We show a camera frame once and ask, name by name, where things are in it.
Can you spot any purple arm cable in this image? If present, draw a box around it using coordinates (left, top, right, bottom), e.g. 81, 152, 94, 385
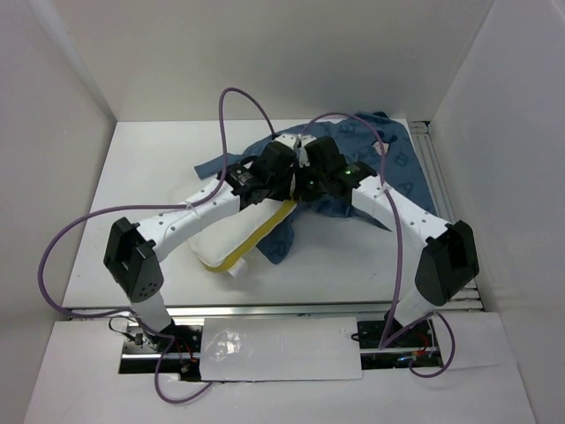
299, 111, 456, 379
37, 87, 279, 403

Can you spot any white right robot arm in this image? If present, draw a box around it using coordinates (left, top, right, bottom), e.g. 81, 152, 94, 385
294, 136, 479, 346

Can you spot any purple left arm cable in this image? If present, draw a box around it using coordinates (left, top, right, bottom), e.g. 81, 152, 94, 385
37, 87, 279, 403

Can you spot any white pillow yellow trim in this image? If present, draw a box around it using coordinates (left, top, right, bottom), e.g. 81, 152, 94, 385
189, 199, 297, 276

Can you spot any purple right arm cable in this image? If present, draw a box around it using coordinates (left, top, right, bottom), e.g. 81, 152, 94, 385
299, 111, 456, 379

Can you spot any blue cartoon print pillowcase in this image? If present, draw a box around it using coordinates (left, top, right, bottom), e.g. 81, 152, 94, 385
193, 110, 438, 266

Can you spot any white cover plate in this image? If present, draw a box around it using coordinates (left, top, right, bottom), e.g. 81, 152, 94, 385
200, 317, 363, 382

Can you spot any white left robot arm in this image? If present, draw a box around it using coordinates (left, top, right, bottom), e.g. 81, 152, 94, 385
103, 133, 303, 352

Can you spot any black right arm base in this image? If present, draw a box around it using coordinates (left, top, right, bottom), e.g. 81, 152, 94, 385
350, 308, 444, 368

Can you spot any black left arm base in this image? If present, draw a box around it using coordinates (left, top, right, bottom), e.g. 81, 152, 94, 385
108, 316, 203, 382

